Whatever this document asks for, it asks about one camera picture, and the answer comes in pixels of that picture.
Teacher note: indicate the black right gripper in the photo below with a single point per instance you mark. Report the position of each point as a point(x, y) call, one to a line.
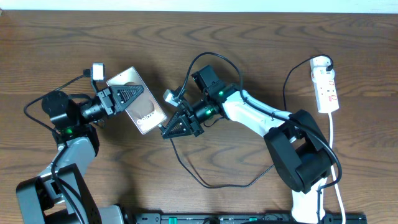
point(185, 129)

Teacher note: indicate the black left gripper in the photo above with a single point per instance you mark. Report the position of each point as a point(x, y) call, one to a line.
point(106, 99)

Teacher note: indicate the Galaxy S25 Ultra smartphone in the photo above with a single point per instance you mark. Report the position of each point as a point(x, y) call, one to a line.
point(145, 111)

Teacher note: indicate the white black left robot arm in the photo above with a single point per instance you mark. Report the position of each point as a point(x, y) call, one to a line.
point(59, 193)

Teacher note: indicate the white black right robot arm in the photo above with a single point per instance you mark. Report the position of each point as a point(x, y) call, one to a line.
point(298, 149)

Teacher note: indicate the white usb charger adapter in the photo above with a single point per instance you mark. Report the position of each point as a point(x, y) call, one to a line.
point(321, 69)

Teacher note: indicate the white power strip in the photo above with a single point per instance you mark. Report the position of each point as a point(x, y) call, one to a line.
point(326, 96)

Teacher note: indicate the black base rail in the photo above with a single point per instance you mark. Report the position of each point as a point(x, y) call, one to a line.
point(156, 218)

